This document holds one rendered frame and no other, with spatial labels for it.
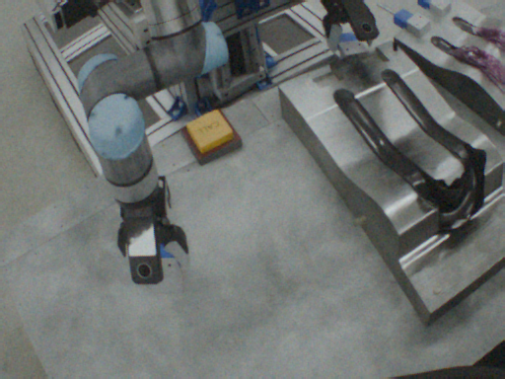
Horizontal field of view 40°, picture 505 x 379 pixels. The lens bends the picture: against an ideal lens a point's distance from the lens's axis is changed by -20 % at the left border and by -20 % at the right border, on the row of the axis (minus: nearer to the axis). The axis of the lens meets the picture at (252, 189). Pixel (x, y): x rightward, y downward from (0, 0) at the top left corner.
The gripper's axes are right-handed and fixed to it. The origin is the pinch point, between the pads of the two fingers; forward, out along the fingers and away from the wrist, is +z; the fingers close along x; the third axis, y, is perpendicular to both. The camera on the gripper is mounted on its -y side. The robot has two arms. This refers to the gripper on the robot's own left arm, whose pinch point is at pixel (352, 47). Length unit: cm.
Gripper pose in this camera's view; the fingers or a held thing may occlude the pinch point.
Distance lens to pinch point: 154.5
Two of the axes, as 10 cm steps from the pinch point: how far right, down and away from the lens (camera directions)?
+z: 1.0, 5.6, 8.2
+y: -2.7, -7.8, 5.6
